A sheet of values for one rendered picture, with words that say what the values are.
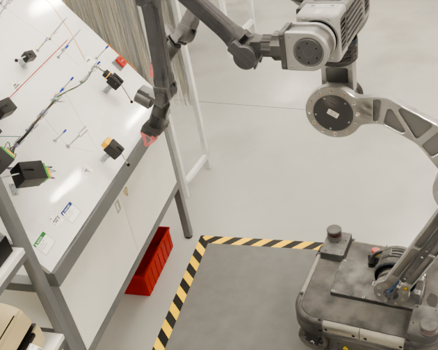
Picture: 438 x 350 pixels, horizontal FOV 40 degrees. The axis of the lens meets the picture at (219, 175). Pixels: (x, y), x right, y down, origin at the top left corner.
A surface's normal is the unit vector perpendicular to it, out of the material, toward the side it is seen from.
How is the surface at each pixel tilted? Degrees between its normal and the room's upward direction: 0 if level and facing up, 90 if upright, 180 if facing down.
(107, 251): 90
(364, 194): 0
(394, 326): 0
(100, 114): 52
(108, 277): 90
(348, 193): 0
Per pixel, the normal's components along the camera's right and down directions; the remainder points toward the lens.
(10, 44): 0.66, -0.48
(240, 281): -0.16, -0.81
